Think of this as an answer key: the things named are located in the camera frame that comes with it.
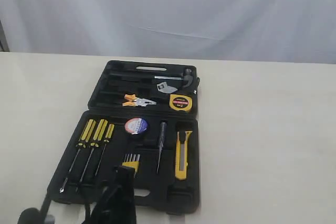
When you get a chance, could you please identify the small yellow-black screwdriver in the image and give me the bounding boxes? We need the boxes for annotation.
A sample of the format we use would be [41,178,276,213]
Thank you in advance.
[93,123,115,178]

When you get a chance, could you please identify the clear handled tester screwdriver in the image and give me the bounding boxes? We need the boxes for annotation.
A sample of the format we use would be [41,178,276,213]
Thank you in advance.
[156,122,167,173]

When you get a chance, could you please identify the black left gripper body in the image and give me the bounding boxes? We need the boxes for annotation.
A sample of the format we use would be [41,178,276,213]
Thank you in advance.
[82,184,137,223]

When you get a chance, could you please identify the yellow utility knife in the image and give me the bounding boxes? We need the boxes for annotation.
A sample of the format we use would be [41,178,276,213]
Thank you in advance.
[175,131,192,180]

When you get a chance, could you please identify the large yellow-black screwdriver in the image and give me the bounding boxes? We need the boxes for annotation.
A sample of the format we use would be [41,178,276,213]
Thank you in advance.
[59,119,97,194]

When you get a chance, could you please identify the black electrical tape roll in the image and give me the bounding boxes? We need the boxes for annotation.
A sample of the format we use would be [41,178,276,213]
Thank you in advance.
[124,118,149,135]

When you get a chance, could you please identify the orange-black combination pliers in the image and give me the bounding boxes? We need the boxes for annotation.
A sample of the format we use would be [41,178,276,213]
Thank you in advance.
[101,91,158,109]

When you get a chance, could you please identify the white backdrop curtain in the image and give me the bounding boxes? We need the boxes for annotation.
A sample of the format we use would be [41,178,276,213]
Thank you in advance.
[1,0,335,63]

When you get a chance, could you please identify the yellow tape measure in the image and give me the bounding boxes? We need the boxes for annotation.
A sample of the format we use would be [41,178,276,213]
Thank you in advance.
[169,92,197,113]

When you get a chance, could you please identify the middle yellow-black screwdriver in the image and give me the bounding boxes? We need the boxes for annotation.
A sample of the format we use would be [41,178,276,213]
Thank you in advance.
[76,119,108,192]

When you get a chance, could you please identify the claw hammer black handle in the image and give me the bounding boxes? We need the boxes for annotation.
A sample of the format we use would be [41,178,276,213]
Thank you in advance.
[108,69,194,88]

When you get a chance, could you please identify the black plastic tool case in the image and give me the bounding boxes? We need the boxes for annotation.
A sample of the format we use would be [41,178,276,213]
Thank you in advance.
[47,60,200,214]

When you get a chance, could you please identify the hex key set yellow holder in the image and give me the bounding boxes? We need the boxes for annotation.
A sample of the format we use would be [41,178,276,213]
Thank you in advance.
[121,153,141,175]

